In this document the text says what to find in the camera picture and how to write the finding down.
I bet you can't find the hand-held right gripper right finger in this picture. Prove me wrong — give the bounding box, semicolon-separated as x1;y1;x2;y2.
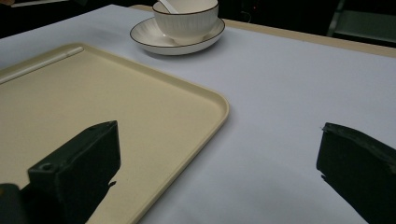
316;121;396;224

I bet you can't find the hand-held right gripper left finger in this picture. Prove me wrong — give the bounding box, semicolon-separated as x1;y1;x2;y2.
27;120;121;224

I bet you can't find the beige plastic tray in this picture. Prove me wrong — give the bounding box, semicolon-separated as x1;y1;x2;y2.
0;42;231;224

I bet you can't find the white dark-rimmed plate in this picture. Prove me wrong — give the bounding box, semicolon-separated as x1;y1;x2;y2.
129;17;226;56

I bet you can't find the white ceramic bowl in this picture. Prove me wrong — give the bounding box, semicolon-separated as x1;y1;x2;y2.
152;0;219;46

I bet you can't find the white ceramic spoon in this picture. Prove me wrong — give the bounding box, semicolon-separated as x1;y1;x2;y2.
158;0;180;15

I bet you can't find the white metal stand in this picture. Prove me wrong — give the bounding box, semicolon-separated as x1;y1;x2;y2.
326;0;396;45

